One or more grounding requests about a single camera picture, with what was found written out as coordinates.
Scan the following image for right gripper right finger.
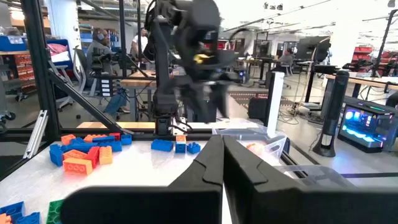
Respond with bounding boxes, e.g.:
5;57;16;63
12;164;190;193
223;135;398;224

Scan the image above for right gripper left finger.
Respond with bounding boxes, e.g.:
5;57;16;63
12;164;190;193
60;134;225;224

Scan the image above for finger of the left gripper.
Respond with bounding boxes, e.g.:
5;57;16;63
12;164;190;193
211;80;233;121
178;79;208;122

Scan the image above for black box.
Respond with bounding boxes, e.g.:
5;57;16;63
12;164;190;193
248;96;269;121

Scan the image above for white floor stand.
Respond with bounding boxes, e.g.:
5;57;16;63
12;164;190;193
266;71;285;138

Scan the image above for clear plastic bin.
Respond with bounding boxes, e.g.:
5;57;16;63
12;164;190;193
211;126;289;167

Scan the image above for wooden work table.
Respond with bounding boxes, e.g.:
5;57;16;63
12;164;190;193
325;73;398;100
119;70;175;122

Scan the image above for black monitor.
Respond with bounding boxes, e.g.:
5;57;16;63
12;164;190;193
294;35;332;65

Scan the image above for black floor stand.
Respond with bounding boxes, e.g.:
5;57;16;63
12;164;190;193
312;70;351;158

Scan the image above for desktop computer with lights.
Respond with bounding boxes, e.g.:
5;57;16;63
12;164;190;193
337;96;398;154

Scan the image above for office chair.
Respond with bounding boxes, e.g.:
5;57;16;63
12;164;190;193
54;46;103;121

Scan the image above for green toy brick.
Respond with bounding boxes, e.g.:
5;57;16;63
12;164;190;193
45;198;66;224

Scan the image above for blue cart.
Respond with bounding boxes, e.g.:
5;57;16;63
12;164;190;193
46;39;74;71

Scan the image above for red storage bins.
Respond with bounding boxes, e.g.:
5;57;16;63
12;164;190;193
351;46;374;65
14;52;37;82

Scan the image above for blue storage bin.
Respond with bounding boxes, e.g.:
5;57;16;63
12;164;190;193
0;35;28;52

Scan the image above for silver frame bracket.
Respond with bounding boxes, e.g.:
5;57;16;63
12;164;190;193
23;110;50;159

